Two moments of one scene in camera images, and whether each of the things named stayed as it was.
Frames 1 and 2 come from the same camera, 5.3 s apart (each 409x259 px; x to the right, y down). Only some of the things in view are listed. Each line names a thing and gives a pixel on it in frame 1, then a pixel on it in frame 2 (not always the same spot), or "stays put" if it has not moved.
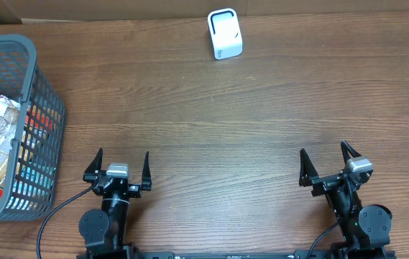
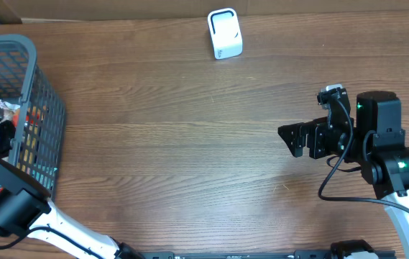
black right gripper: [309, 176] to [314, 129]
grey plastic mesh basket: [35, 186] stays put
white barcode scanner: [226, 33] stays put
